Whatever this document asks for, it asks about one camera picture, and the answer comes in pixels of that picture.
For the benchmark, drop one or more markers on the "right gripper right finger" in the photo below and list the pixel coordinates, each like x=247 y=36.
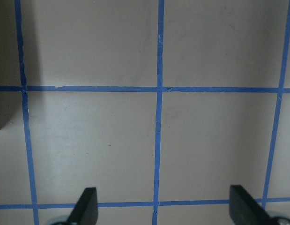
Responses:
x=244 y=210

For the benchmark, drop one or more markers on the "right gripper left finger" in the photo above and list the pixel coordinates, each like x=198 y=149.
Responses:
x=85 y=211

